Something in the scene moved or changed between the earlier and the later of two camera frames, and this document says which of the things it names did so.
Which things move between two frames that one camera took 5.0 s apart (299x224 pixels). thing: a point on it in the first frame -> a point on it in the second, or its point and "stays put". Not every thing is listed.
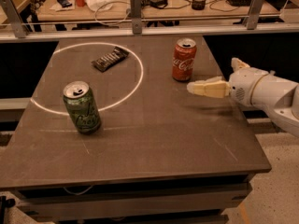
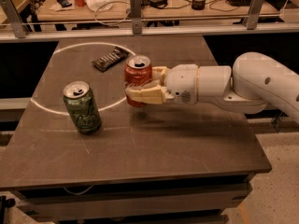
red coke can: x=184 y=59 -> x=137 y=70
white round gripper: x=243 y=85 -> x=181 y=84
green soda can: x=82 y=106 stays put
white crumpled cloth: x=99 y=2 stays put
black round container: x=198 y=3 stays put
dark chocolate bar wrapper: x=116 y=56 stays put
